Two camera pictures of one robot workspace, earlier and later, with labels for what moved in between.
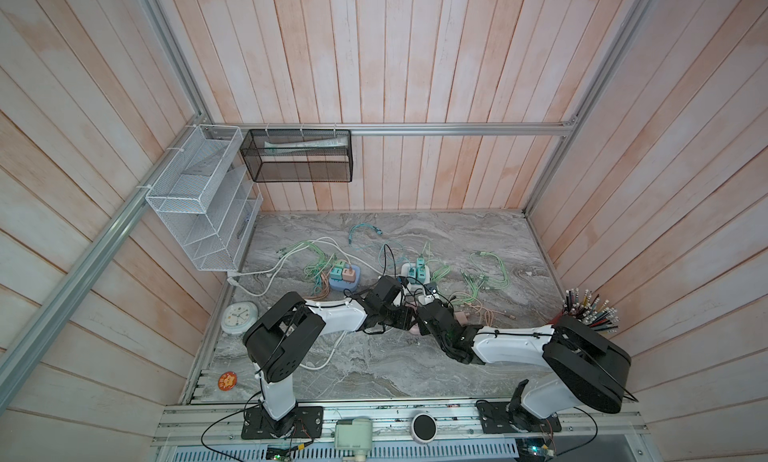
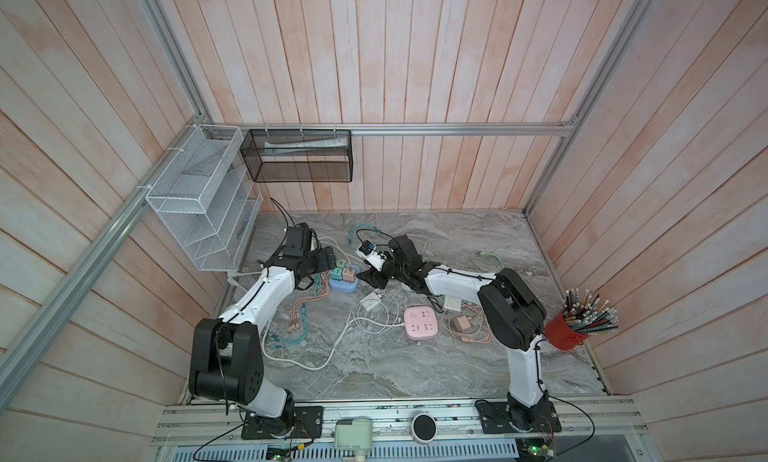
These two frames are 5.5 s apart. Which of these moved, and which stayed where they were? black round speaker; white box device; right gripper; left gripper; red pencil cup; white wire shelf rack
Moved: left gripper; right gripper
Stayed: white wire shelf rack; black round speaker; red pencil cup; white box device
